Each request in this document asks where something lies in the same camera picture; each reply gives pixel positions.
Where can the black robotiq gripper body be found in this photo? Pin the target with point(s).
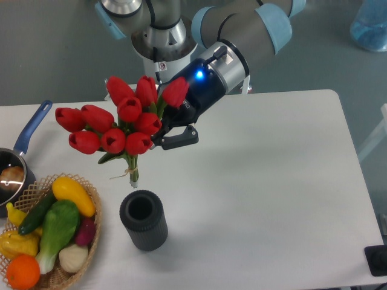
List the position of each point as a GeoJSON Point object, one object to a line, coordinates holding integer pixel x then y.
{"type": "Point", "coordinates": [205, 89]}

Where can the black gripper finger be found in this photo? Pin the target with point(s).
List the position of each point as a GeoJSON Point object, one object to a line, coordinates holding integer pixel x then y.
{"type": "Point", "coordinates": [188, 137]}

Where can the red tulip bouquet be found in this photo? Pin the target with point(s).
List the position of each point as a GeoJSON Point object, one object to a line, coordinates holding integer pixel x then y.
{"type": "Point", "coordinates": [140, 115]}

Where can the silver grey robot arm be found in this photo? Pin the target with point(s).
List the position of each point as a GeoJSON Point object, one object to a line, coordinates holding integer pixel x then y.
{"type": "Point", "coordinates": [215, 51]}

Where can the dark grey ribbed vase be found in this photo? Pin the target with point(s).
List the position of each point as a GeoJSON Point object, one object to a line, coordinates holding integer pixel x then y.
{"type": "Point", "coordinates": [142, 214]}

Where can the yellow squash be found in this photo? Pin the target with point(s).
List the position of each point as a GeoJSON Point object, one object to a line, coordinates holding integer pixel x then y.
{"type": "Point", "coordinates": [67, 188]}

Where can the purple red radish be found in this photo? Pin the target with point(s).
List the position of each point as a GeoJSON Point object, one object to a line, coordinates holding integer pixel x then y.
{"type": "Point", "coordinates": [86, 232]}

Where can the green bok choy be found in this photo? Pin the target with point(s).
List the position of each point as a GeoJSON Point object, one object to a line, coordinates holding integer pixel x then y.
{"type": "Point", "coordinates": [59, 226]}

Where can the white garlic bulb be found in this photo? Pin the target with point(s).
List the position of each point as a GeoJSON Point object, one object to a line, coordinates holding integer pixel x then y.
{"type": "Point", "coordinates": [73, 257]}

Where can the blue plastic bag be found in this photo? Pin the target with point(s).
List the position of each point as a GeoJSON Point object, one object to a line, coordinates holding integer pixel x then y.
{"type": "Point", "coordinates": [368, 28]}

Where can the dark green cucumber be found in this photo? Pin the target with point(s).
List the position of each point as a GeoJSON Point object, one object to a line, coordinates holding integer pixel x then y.
{"type": "Point", "coordinates": [36, 215]}

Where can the brown bread roll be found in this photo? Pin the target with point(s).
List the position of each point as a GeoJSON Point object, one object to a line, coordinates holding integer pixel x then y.
{"type": "Point", "coordinates": [12, 178]}

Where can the yellow banana pepper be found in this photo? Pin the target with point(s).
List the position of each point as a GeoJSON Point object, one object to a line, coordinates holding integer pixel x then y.
{"type": "Point", "coordinates": [15, 218]}

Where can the woven wicker basket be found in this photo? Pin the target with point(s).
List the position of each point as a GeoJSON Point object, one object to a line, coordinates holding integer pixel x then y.
{"type": "Point", "coordinates": [58, 278]}

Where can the yellow pumpkin gourd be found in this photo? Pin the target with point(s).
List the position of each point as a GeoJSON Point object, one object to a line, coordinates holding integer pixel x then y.
{"type": "Point", "coordinates": [13, 244]}

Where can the orange fruit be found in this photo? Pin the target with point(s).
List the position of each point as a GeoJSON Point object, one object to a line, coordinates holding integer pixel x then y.
{"type": "Point", "coordinates": [23, 272]}

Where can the black device at edge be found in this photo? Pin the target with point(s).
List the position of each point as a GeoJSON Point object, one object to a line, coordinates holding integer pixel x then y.
{"type": "Point", "coordinates": [376, 259]}

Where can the blue handled saucepan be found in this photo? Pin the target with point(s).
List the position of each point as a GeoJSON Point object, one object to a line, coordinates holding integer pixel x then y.
{"type": "Point", "coordinates": [15, 156]}

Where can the white frame at right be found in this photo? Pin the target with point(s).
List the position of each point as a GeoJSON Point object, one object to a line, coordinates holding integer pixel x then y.
{"type": "Point", "coordinates": [374, 138]}

